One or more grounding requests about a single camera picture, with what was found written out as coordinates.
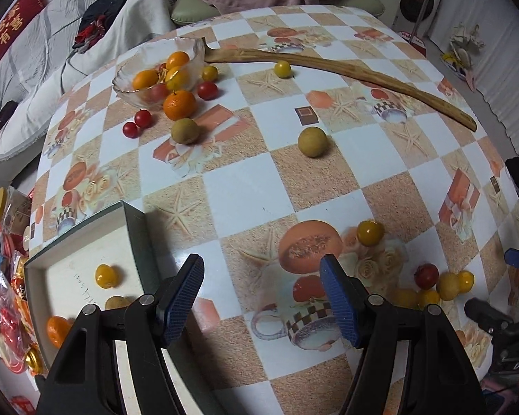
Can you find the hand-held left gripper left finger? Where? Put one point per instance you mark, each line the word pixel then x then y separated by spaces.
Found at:
pixel 182 300

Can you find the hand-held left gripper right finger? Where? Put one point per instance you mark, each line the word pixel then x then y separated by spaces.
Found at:
pixel 339 302

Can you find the yellow cherry tomato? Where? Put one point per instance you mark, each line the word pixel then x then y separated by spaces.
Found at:
pixel 404 298
pixel 447 287
pixel 282 69
pixel 106 276
pixel 209 72
pixel 370 232
pixel 429 299
pixel 467 280

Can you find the red cherry tomato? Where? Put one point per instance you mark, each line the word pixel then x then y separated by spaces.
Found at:
pixel 158 93
pixel 142 118
pixel 207 90
pixel 426 276
pixel 129 129

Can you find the white tray with dark rim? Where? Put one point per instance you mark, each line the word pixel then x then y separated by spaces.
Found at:
pixel 69 268

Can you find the olive yellow round fruit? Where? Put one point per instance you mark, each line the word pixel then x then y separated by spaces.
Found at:
pixel 313 141

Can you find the mandarin orange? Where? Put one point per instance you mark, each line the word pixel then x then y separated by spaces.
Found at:
pixel 57 330
pixel 179 104

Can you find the checkered printed tablecloth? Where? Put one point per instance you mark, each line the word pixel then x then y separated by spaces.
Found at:
pixel 242 181

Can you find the gold ingot ornament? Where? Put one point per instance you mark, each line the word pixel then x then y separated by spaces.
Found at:
pixel 34 359

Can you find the round wooden lid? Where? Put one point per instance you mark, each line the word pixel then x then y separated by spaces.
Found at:
pixel 28 233

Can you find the snack packets pile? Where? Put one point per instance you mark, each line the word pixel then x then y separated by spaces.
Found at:
pixel 4 324

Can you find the white cloth cover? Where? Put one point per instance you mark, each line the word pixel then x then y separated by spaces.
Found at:
pixel 501 73

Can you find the plastic jar with yellow lid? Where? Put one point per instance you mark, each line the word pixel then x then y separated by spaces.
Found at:
pixel 0 203

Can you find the white and yellow items pile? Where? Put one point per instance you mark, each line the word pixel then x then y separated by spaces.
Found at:
pixel 462 47

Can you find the orange kumquat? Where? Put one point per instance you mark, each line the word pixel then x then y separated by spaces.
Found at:
pixel 177 78
pixel 177 59
pixel 145 78

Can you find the long wooden stick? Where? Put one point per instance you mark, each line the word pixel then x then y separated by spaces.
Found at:
pixel 372 73

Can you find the clear glass bowl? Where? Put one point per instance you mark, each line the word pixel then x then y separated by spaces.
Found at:
pixel 125 74

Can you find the red mop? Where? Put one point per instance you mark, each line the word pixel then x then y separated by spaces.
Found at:
pixel 421 13

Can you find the dark clothes pile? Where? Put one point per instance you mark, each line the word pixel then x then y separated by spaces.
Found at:
pixel 97 17

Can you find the grey striped sofa cover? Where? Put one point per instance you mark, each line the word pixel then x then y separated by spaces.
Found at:
pixel 47 21

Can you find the red pillow with gold print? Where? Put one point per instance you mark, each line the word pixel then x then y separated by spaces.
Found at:
pixel 15 21

